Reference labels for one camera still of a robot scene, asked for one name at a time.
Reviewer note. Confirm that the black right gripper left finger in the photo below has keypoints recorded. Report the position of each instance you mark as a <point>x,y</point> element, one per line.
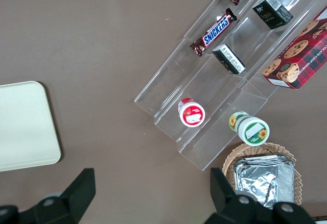
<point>76,193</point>

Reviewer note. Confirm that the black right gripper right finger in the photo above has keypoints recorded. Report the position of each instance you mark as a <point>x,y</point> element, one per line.
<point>222,190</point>

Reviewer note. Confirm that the tan wicker basket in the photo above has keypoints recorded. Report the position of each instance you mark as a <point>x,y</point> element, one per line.
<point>297,180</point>

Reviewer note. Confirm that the cream rectangular tray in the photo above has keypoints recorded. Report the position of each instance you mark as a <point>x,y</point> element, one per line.
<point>25,124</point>

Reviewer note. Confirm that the stack of foil trays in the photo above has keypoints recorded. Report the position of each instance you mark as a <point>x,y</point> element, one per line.
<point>265,180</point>

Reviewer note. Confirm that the green lid yogurt cup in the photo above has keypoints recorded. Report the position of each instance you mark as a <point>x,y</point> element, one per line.
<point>254,130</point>

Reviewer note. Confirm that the red lid yogurt cup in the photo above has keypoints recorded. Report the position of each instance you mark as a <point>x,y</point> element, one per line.
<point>192,114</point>

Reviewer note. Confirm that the clear acrylic stepped stand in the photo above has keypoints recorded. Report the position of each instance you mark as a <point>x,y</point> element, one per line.
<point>222,94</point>

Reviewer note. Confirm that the small black box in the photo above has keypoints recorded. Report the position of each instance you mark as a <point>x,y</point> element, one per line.
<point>228,59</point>
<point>272,12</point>

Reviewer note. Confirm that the red plaid cookie box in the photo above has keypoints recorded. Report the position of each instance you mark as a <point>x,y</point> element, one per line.
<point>304,55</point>

